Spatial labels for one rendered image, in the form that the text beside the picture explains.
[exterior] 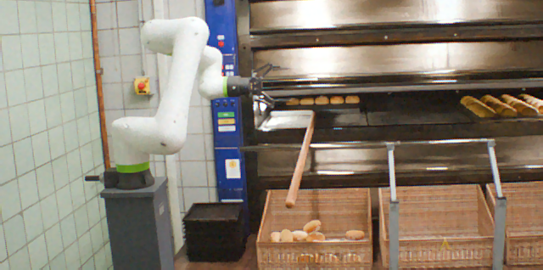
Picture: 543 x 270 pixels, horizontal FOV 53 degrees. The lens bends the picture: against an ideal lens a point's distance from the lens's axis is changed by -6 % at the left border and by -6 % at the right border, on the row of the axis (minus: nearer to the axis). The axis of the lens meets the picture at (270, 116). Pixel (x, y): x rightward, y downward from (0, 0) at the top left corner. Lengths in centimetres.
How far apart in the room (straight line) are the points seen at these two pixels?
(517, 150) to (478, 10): 78
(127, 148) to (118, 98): 129
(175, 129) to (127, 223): 40
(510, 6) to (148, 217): 210
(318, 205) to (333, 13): 103
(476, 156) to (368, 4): 100
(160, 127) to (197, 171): 132
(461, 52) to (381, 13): 47
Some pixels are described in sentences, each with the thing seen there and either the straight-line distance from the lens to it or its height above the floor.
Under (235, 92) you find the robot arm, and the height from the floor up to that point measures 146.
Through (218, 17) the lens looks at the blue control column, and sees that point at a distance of 308.
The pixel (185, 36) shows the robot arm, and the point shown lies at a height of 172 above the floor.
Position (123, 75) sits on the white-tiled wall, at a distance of 329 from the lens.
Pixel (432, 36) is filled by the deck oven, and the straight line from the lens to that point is 307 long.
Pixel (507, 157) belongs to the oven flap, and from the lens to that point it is 323.
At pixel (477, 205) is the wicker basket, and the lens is 320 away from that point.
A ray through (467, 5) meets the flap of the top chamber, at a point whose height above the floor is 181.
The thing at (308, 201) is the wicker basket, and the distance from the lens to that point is 314.
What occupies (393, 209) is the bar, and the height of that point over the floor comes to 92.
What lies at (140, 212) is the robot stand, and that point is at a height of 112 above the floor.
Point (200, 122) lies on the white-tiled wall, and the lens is 318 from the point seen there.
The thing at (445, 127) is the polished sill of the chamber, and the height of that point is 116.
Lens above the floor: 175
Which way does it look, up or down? 9 degrees down
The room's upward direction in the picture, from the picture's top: 3 degrees counter-clockwise
